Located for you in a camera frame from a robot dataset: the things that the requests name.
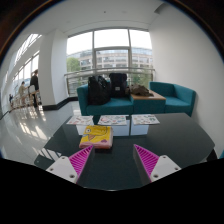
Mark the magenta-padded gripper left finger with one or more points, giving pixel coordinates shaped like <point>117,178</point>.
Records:
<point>63,168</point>

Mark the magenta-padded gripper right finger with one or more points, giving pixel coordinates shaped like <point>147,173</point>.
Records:
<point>163,167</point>

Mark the orange pink yellow printed towel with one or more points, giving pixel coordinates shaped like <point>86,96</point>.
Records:
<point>97,136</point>

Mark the printed sticker sheet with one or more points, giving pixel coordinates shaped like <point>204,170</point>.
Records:
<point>112,120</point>
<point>145,119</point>
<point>80,120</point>

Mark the teal armchair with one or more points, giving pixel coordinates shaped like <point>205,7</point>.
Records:
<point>176,101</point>

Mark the group of wooden chairs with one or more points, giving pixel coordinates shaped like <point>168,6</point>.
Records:
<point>28,98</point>

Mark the teal sofa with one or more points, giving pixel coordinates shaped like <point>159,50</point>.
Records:
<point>113,106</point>

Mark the person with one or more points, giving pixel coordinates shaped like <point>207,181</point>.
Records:
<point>34,83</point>
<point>22,89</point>
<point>11,98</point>

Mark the black backpack with label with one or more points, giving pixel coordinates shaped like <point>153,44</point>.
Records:
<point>118,85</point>

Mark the metal window railing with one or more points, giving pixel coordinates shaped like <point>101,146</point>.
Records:
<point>76,72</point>

